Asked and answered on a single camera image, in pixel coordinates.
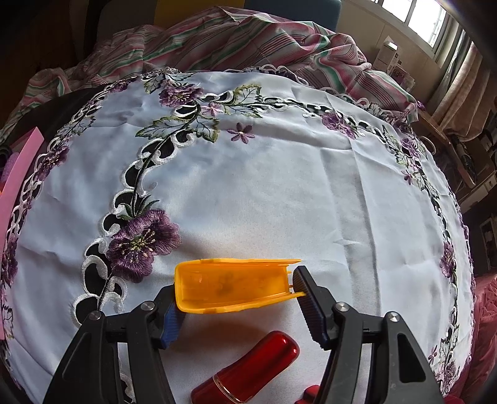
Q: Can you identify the pink fuzzy blanket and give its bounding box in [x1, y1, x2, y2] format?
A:
[450, 272, 497, 404]

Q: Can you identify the window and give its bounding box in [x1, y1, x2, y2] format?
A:
[373, 0, 459, 59]

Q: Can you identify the orange plastic case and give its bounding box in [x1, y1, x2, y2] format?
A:
[173, 257, 307, 315]

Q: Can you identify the white purple-flowered embroidered tablecloth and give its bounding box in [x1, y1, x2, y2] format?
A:
[0, 66, 479, 404]

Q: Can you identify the pink-rimmed white cardboard box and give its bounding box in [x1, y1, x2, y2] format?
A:
[0, 126, 44, 340]

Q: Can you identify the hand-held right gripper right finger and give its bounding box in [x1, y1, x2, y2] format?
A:
[292, 266, 444, 404]

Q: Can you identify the beige curtain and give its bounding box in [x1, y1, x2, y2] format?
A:
[431, 39, 490, 136]

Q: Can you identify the wooden shelf unit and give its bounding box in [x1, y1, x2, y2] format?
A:
[419, 109, 497, 218]

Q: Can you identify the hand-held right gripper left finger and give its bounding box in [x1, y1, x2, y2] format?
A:
[43, 285, 186, 404]

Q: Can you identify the red lipstick tube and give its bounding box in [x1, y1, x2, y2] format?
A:
[190, 330, 301, 404]

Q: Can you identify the small red object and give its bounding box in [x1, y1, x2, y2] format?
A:
[297, 384, 321, 404]

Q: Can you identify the pink green striped blanket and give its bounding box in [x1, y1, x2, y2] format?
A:
[8, 7, 428, 131]

